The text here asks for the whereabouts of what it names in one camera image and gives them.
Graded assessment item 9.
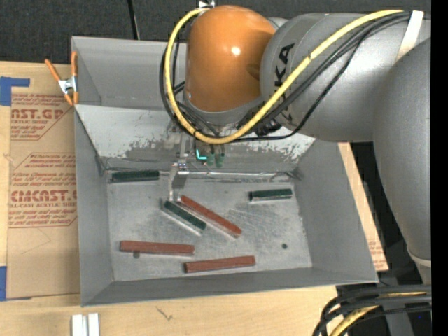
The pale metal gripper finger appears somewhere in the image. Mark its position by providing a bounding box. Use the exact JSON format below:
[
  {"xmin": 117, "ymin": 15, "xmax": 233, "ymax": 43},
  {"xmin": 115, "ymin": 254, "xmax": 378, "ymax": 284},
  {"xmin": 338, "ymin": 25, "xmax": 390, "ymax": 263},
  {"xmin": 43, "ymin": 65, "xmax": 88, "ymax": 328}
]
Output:
[
  {"xmin": 174, "ymin": 169, "xmax": 190, "ymax": 203},
  {"xmin": 168, "ymin": 166, "xmax": 177, "ymax": 202}
]

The dark green flat block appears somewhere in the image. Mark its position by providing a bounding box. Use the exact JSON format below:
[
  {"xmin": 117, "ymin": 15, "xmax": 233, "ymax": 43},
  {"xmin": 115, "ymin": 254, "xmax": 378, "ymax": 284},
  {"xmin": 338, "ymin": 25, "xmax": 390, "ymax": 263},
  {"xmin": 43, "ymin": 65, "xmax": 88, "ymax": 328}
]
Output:
[
  {"xmin": 111, "ymin": 169, "xmax": 161, "ymax": 183},
  {"xmin": 248, "ymin": 188, "xmax": 293, "ymax": 202},
  {"xmin": 162, "ymin": 199, "xmax": 209, "ymax": 232}
]

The red-brown flat block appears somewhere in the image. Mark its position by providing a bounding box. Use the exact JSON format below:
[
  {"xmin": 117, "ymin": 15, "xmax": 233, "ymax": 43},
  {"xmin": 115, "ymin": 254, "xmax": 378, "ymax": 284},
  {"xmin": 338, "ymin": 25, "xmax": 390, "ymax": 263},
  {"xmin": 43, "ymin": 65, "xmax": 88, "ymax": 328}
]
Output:
[
  {"xmin": 119, "ymin": 240, "xmax": 196, "ymax": 258},
  {"xmin": 179, "ymin": 195, "xmax": 243, "ymax": 238},
  {"xmin": 183, "ymin": 255, "xmax": 257, "ymax": 274}
]

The grey metal bin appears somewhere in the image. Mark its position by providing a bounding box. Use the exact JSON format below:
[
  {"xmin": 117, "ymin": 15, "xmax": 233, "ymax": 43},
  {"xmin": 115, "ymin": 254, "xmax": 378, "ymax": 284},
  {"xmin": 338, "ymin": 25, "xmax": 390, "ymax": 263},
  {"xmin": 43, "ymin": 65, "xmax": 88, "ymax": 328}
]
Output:
[{"xmin": 71, "ymin": 36, "xmax": 380, "ymax": 307}]

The brown cardboard board, red print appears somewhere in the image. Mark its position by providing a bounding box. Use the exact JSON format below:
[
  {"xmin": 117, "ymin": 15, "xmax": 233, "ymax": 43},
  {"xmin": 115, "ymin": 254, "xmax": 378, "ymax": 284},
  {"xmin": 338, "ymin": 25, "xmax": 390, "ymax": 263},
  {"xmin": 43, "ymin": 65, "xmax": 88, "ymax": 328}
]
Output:
[{"xmin": 0, "ymin": 60, "xmax": 390, "ymax": 300}]

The black cylinder on white bracket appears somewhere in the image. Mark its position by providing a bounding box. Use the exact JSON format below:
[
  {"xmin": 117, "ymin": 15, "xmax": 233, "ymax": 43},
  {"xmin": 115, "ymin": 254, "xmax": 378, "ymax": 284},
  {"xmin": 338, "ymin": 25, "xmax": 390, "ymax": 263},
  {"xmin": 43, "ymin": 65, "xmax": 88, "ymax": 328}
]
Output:
[{"xmin": 254, "ymin": 119, "xmax": 283, "ymax": 137}]

